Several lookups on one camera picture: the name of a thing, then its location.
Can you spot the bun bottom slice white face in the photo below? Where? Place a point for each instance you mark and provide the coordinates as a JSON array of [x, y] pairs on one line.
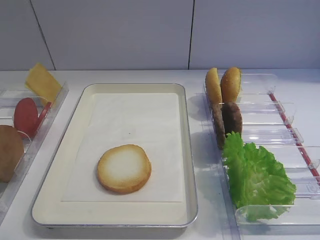
[[124, 169]]

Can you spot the brown meat patty left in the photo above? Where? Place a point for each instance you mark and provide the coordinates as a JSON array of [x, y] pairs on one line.
[[219, 125]]

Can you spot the brown meat patty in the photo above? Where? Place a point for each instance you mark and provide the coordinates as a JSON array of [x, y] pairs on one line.
[[219, 125], [232, 118]]

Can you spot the brown meat patty right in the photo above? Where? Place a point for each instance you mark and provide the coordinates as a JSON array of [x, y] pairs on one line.
[[232, 118]]

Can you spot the green lettuce leaf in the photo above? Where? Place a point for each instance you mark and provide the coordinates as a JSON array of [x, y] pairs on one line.
[[258, 183]]

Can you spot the red tomato slice right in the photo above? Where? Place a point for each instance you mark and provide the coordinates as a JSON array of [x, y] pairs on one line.
[[42, 116]]

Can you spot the red tomato slice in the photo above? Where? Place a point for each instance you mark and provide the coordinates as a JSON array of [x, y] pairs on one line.
[[25, 117], [42, 116]]

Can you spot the orange cheese slice front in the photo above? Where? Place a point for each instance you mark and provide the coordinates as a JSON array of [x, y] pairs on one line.
[[44, 84]]

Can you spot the yellow cheese slice behind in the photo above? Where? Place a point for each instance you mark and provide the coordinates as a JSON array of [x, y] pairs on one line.
[[29, 82]]

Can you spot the red tomato slice left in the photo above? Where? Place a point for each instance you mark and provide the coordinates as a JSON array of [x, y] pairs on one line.
[[25, 117]]

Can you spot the white paper tray liner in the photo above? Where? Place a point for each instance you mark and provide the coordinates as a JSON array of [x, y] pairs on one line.
[[151, 121]]

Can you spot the cream rectangular metal tray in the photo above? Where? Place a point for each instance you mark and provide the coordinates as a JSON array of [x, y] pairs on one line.
[[50, 210]]

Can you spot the bun top left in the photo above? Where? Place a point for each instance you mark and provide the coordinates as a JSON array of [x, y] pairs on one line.
[[213, 85]]

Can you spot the sesame bun top right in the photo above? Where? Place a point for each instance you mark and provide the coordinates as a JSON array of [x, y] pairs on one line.
[[230, 84]]

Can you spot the clear acrylic right food rack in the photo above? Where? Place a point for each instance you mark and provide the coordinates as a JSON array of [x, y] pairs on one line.
[[268, 122]]

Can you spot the clear acrylic food rack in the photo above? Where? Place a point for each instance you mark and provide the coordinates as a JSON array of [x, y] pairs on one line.
[[9, 98], [268, 122]]

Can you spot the clear acrylic left food rack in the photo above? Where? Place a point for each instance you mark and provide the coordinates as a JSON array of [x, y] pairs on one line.
[[9, 98]]

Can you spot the bun bottom slice outer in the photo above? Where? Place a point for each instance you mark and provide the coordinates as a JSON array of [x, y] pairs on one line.
[[11, 151]]

